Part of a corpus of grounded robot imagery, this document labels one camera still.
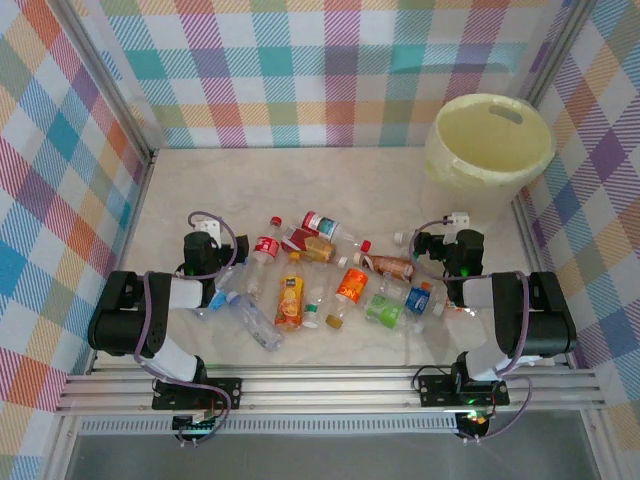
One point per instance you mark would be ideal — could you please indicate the clear bottle green neck band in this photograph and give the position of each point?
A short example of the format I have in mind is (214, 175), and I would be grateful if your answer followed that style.
(311, 322)

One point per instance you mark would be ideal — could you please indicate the pale yellow plastic bin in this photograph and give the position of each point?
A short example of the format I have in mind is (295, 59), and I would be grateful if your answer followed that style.
(490, 150)

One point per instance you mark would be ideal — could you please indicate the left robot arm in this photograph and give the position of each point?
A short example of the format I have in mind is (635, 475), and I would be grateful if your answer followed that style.
(120, 320)

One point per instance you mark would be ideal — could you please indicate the clear bottle small white cap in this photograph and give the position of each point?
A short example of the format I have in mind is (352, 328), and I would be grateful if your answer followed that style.
(398, 237)

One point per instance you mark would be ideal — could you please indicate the aluminium frame post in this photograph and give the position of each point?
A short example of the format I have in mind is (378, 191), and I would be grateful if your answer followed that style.
(105, 82)
(560, 50)

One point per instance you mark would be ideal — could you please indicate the circuit board orange connector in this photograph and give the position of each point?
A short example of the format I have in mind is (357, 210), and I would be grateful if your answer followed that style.
(475, 422)

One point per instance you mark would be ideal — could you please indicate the brown label milk tea bottle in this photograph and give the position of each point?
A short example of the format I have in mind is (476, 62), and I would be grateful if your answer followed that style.
(392, 266)

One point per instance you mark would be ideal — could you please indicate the clear ribbed water bottle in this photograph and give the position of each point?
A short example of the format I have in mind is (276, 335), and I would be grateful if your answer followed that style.
(257, 325)

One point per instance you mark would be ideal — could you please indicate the green label plastic bottle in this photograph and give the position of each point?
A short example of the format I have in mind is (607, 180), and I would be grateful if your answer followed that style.
(385, 310)

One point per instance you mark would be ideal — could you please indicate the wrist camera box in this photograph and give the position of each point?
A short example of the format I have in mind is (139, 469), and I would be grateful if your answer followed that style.
(210, 227)
(459, 218)

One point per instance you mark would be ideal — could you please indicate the red tan label tea bottle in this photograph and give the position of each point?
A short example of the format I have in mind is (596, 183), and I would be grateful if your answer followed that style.
(300, 240)

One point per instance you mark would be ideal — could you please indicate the red label cola bottle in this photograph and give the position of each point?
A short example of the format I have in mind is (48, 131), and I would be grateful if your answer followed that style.
(266, 246)

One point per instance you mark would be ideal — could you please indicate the orange juice bottle yellow cap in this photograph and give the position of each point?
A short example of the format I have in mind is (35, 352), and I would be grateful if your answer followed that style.
(290, 300)

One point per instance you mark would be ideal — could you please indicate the orange label bottle brown cap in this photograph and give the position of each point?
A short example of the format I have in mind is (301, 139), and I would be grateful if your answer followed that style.
(352, 286)

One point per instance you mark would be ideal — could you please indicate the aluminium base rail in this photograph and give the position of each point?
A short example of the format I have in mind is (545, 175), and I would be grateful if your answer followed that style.
(325, 390)

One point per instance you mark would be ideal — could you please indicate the red teal label water bottle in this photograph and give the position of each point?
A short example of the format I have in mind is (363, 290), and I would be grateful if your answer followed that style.
(322, 225)

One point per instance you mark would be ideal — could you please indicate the black circuit board green lights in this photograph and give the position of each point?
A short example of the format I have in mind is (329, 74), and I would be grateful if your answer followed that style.
(192, 426)

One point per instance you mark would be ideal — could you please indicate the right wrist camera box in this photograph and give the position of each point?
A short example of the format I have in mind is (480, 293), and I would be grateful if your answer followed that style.
(459, 218)

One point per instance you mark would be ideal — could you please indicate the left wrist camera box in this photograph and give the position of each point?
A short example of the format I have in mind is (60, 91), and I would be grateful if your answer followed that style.
(210, 227)

